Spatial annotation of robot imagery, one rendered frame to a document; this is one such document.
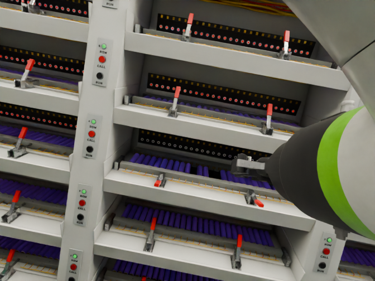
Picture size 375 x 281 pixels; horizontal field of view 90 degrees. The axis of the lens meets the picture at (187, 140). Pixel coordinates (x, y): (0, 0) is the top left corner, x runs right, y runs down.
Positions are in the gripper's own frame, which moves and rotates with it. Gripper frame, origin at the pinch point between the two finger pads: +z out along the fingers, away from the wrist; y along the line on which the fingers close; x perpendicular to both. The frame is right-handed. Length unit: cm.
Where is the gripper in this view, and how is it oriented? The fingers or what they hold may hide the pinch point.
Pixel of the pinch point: (250, 172)
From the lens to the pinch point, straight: 41.0
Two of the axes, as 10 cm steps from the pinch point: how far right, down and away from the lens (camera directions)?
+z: -0.2, 1.7, 9.9
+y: -9.8, -1.9, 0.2
